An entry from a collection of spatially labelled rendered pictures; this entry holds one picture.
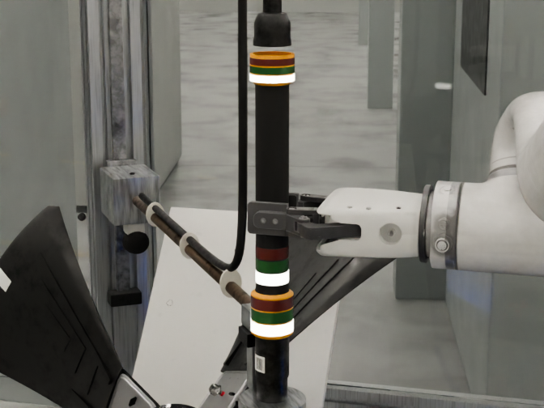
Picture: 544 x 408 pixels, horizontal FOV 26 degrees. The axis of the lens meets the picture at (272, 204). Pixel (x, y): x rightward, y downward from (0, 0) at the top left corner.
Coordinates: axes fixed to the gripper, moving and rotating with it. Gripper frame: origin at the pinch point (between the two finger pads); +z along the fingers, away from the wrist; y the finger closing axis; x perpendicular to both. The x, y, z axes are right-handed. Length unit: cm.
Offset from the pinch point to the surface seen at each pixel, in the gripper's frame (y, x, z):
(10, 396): 71, -56, 67
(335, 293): 9.1, -10.8, -4.6
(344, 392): 70, -48, 6
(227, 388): 6.0, -21.8, 6.7
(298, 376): 28.5, -28.9, 3.9
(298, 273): 15.2, -10.8, 1.0
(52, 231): 11.1, -7.0, 29.3
